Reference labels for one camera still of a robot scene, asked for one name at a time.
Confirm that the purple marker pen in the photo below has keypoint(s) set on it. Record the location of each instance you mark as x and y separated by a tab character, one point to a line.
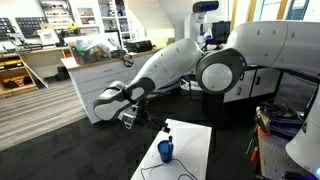
170	141

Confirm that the wooden shelf unit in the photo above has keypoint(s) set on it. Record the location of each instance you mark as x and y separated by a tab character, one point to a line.
20	71

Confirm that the robot mounting table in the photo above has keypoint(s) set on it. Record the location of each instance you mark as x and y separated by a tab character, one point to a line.
273	156

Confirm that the white drawer cabinet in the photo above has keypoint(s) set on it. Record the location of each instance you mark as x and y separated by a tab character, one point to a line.
100	78

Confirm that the tall white display shelf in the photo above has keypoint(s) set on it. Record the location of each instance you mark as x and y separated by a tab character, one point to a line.
100	18

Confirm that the leaning white board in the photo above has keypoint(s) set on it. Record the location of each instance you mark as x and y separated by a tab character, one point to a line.
36	75

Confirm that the blue plastic cup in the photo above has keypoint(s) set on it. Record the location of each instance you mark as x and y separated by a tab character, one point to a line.
164	151

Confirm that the black computer monitor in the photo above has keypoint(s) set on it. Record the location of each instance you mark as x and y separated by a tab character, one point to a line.
220	31

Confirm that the black keyboard panel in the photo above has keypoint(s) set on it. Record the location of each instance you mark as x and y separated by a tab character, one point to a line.
30	26

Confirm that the clear bin of colourful items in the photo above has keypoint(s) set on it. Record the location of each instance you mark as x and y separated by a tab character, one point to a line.
90	50

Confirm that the black box device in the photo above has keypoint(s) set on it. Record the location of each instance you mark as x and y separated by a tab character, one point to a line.
138	45

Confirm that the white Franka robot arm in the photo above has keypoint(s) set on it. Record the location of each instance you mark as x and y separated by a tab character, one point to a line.
173	63

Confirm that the small black floor box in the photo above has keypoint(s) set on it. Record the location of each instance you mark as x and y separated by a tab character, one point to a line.
62	73

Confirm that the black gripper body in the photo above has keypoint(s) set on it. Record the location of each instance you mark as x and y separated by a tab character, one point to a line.
146	115

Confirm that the white picture frame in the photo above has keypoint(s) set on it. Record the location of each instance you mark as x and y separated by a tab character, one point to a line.
47	36

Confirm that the white parts shelf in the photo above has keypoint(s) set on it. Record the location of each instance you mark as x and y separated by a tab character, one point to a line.
56	13

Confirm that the white machine with blue head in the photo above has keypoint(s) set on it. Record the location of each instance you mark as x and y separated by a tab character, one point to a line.
200	16

